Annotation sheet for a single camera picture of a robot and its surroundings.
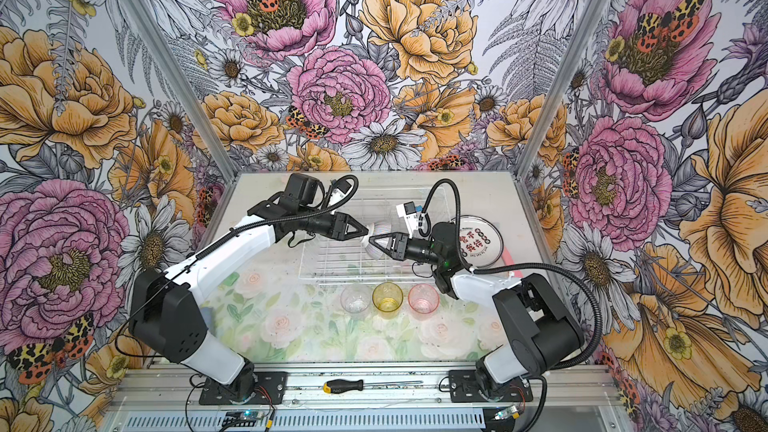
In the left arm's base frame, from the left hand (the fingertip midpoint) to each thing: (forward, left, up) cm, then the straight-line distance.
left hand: (361, 239), depth 78 cm
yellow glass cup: (-7, -7, -21) cm, 23 cm away
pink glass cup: (-9, -17, -20) cm, 27 cm away
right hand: (-2, -3, -1) cm, 4 cm away
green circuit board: (-35, +28, -21) cm, 50 cm away
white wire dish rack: (+6, +4, -21) cm, 22 cm away
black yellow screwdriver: (-29, +4, -19) cm, 35 cm away
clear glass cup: (-7, +3, -21) cm, 23 cm away
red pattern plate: (+10, -37, -18) cm, 42 cm away
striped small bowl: (+2, -4, +1) cm, 5 cm away
